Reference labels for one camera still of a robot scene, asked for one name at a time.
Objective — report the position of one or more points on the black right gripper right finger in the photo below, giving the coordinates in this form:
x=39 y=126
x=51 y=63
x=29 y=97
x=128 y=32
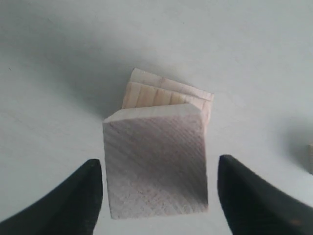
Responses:
x=252 y=206

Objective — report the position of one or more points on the smallest wooden cube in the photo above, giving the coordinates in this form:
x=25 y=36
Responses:
x=310 y=158

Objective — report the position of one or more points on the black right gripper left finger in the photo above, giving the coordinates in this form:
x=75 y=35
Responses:
x=72 y=208

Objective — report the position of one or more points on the medium wooden cube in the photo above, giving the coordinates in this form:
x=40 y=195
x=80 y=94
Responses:
x=139 y=95

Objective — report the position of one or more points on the small wooden cube front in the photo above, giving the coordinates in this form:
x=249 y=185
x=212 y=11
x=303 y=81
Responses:
x=155 y=161

